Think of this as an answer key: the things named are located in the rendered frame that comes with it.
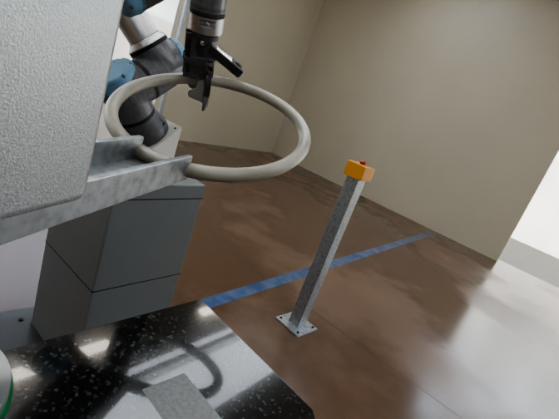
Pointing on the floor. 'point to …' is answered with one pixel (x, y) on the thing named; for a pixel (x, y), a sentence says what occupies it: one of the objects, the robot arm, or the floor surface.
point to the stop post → (327, 248)
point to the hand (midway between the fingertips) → (205, 102)
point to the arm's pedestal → (116, 261)
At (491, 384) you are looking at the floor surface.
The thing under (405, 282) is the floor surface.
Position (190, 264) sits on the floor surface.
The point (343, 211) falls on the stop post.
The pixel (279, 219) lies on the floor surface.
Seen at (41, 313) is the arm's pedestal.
